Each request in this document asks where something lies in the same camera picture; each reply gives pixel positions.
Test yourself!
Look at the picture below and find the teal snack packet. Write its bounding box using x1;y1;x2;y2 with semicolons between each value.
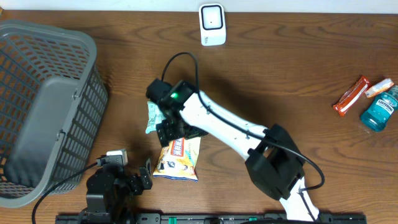
146;101;165;134

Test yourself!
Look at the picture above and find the yellow chips bag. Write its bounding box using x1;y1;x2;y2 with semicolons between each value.
153;137;201;182

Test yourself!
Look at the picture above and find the red Top chocolate bar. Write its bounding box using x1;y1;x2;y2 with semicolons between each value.
333;75;370;117

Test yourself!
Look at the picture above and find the teal mouthwash bottle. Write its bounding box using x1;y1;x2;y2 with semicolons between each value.
360;85;397;132

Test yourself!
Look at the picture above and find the orange tissue pack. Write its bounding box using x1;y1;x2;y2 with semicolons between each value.
365;78;394;98

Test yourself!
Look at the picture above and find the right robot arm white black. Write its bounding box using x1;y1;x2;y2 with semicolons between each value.
146;79;320;222

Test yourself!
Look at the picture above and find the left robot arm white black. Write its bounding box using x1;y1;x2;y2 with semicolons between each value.
77;156;152;224

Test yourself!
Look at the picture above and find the white barcode scanner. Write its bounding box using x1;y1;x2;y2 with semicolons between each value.
198;3;226;47

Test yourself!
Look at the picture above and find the grey plastic shopping basket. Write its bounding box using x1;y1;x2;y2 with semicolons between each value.
1;20;108;208

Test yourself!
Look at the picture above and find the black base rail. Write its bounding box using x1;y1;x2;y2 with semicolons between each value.
55;212;368;224

